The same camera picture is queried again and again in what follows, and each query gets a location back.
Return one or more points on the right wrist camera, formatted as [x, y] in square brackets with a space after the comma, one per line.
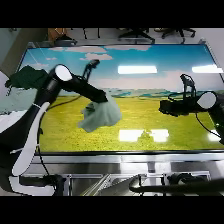
[186, 83]

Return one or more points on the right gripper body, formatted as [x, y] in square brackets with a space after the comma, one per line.
[176, 107]

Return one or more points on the pale green T-shirt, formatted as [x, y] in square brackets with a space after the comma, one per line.
[101, 115]

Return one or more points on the black office chair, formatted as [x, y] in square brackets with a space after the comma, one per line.
[136, 33]
[178, 32]

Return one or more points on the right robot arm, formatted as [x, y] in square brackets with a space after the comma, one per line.
[213, 103]

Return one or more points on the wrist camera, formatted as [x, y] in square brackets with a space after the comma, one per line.
[186, 83]
[90, 66]

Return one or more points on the pale green garment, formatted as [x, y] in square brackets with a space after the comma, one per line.
[18, 100]

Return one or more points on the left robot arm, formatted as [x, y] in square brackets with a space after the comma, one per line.
[78, 85]

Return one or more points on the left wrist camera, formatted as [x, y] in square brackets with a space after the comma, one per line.
[90, 66]

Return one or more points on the white garment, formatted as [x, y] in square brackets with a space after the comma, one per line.
[8, 120]

